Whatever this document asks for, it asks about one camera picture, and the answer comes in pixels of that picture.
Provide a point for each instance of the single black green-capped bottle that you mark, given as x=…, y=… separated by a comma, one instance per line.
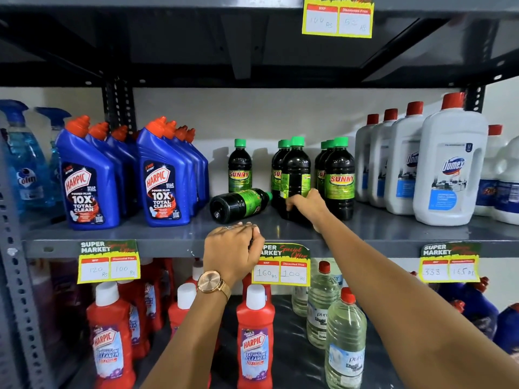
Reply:
x=295, y=170

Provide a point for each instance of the person's left hand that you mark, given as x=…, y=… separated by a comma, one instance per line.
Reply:
x=229, y=251

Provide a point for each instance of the person's left thumb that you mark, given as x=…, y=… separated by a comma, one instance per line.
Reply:
x=258, y=247

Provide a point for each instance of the group of red bathroom cleaners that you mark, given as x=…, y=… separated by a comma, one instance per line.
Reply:
x=108, y=344

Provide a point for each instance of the group of black green-capped bottles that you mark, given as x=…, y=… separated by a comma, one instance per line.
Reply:
x=339, y=178

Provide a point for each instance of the blue red-capped bottle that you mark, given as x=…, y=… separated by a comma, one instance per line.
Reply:
x=476, y=307
x=458, y=305
x=509, y=330

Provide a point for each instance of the person's right thumb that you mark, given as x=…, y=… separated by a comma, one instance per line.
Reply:
x=292, y=203

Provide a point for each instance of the yellow green price tag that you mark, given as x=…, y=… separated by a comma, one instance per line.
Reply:
x=337, y=18
x=286, y=268
x=450, y=264
x=108, y=263

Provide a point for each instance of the rose gold wristwatch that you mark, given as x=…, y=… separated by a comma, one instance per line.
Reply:
x=211, y=282

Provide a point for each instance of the white bottle dark blue label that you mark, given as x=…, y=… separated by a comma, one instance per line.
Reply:
x=507, y=190
x=488, y=182

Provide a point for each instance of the grey metal shelf rack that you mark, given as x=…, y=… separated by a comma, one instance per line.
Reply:
x=377, y=238

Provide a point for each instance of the clear red-capped liquid bottle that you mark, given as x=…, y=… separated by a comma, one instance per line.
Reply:
x=345, y=344
x=320, y=307
x=300, y=301

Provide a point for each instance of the row of blue toilet cleaners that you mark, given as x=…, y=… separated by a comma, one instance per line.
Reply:
x=162, y=186

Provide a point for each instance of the white red-capped cleaner bottle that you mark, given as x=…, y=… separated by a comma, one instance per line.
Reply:
x=378, y=157
x=450, y=170
x=403, y=170
x=362, y=157

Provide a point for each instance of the person's left forearm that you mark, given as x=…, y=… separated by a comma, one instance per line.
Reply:
x=190, y=344

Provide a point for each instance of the person's right hand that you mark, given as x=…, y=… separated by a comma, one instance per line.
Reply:
x=312, y=208

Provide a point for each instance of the blue glass cleaner spray bottle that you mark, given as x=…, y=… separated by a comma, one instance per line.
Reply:
x=24, y=174
x=56, y=129

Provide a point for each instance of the person's right forearm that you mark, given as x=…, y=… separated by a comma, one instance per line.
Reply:
x=405, y=311

